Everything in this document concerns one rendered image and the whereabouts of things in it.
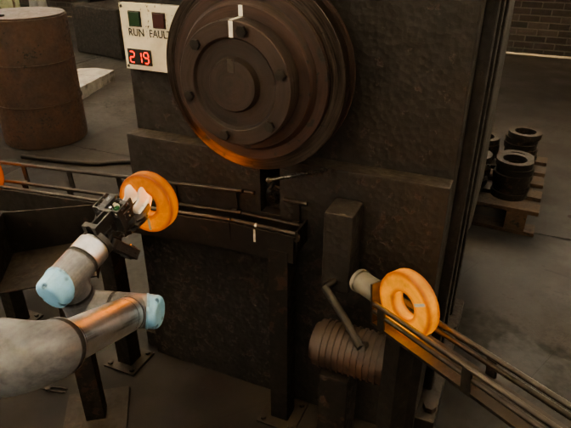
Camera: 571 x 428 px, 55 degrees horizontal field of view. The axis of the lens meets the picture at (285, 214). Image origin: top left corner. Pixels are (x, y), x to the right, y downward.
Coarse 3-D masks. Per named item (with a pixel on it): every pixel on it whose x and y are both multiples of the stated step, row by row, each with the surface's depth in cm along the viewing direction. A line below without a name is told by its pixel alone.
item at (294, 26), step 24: (216, 0) 122; (240, 0) 119; (264, 0) 118; (288, 0) 117; (192, 24) 127; (264, 24) 118; (288, 24) 117; (288, 48) 118; (312, 48) 118; (312, 72) 119; (312, 96) 122; (312, 120) 126; (240, 144) 134; (264, 144) 131; (288, 144) 131
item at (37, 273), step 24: (0, 216) 151; (24, 216) 155; (48, 216) 156; (72, 216) 158; (0, 240) 149; (24, 240) 158; (48, 240) 160; (72, 240) 161; (0, 264) 148; (24, 264) 153; (48, 264) 152; (0, 288) 144; (24, 288) 143; (96, 360) 173; (96, 384) 172; (72, 408) 182; (96, 408) 176; (120, 408) 182
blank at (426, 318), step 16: (400, 272) 117; (416, 272) 117; (384, 288) 123; (400, 288) 118; (416, 288) 113; (384, 304) 124; (400, 304) 122; (416, 304) 115; (432, 304) 113; (416, 320) 116; (432, 320) 113; (416, 336) 117
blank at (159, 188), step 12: (132, 180) 133; (144, 180) 131; (156, 180) 131; (120, 192) 136; (156, 192) 132; (168, 192) 132; (156, 204) 133; (168, 204) 132; (156, 216) 135; (168, 216) 133; (144, 228) 138; (156, 228) 137
